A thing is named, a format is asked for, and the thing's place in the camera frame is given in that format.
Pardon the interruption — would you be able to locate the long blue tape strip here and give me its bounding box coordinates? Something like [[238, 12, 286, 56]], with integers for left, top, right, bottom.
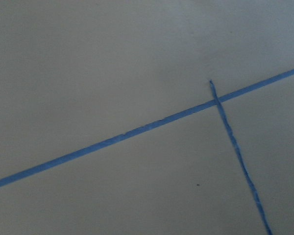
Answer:
[[0, 69, 294, 188]]

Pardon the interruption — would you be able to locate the thin blue tape strip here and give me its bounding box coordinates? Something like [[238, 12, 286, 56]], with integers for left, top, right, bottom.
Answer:
[[209, 80, 273, 235]]

